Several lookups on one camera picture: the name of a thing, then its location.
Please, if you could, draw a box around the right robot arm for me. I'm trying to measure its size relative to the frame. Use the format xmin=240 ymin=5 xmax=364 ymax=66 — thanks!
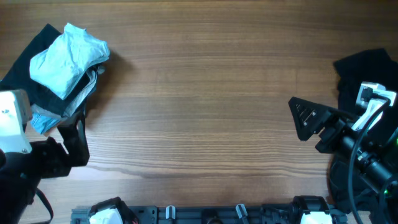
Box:
xmin=289 ymin=93 xmax=397 ymax=223

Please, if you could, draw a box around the folded blue denim garment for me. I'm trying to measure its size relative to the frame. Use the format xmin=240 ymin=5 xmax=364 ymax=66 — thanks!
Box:
xmin=29 ymin=86 xmax=97 ymax=136

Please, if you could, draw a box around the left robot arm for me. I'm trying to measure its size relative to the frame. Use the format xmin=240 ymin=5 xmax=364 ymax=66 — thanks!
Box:
xmin=1 ymin=109 xmax=90 ymax=223

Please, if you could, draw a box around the black garment right pile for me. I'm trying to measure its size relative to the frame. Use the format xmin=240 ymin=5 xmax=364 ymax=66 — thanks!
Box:
xmin=328 ymin=49 xmax=397 ymax=213

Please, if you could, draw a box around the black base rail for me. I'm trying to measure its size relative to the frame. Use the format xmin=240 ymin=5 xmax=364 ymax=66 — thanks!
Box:
xmin=71 ymin=196 xmax=348 ymax=224

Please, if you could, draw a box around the light blue t-shirt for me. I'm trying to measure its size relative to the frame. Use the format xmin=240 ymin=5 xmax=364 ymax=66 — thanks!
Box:
xmin=29 ymin=23 xmax=110 ymax=100

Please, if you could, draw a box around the folded black garment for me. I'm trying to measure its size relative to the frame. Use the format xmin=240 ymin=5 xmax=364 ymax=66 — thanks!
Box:
xmin=1 ymin=24 xmax=90 ymax=116

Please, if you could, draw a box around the folded grey garment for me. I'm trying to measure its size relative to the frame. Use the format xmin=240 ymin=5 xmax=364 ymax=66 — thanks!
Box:
xmin=31 ymin=63 xmax=105 ymax=120

